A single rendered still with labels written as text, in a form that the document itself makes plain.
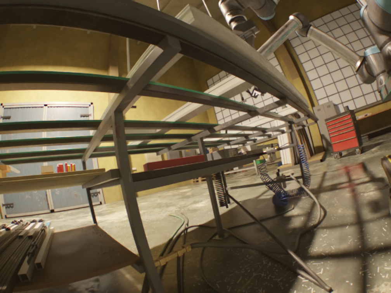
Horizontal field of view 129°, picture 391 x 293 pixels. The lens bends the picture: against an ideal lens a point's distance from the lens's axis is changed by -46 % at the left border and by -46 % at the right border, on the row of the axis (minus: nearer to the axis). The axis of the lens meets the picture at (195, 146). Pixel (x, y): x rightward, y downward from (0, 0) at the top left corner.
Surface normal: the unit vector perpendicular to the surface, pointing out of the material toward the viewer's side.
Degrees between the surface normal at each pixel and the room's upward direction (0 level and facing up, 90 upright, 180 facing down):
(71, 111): 90
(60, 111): 90
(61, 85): 180
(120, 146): 90
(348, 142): 90
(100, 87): 180
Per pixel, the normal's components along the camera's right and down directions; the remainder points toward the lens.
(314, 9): -0.71, 0.06
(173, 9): 0.22, 0.97
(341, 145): -0.91, 0.15
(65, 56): 0.67, -0.25
